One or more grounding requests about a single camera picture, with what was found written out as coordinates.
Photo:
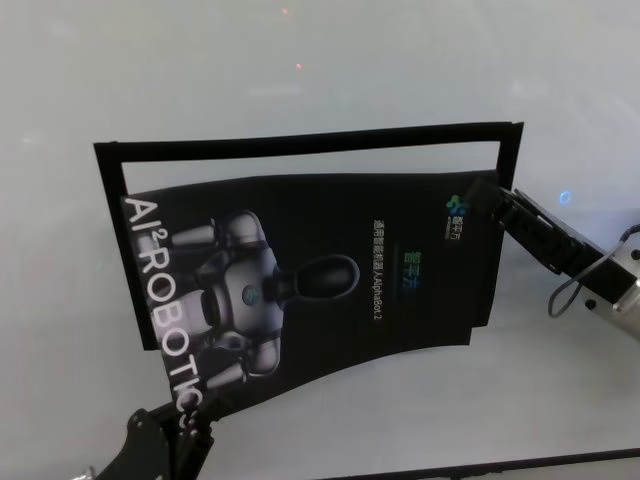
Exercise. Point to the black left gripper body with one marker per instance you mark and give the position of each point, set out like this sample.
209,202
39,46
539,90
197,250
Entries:
155,445

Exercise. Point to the black robot print poster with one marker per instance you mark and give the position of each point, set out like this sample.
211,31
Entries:
325,275

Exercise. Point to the black metal frame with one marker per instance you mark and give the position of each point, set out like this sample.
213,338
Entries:
300,142

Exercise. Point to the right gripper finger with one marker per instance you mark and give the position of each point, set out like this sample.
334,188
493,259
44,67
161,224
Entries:
482,195

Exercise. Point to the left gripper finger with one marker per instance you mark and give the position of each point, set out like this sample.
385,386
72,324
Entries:
205,415

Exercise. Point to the black table frame post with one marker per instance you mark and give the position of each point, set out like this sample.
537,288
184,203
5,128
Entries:
510,155

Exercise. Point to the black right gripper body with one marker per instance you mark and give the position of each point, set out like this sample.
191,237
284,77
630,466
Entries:
555,240

